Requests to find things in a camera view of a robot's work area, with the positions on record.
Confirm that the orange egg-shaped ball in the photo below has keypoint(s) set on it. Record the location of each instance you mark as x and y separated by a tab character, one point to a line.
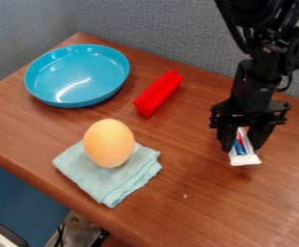
109	143

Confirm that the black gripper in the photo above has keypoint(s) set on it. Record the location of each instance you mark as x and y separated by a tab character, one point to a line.
249	107

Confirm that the white toothpaste tube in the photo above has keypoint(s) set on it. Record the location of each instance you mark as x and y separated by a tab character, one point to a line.
242	153

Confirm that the blue plate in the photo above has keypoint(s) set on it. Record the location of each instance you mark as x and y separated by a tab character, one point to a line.
78	75

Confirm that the red plastic block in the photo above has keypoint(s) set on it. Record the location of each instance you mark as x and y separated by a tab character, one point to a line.
158	93

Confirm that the light blue folded cloth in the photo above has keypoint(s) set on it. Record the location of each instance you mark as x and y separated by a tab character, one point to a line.
109	185

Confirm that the metal table leg base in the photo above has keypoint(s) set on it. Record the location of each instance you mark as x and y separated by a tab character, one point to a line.
78	232

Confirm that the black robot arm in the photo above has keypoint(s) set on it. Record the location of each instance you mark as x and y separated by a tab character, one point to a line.
265	28

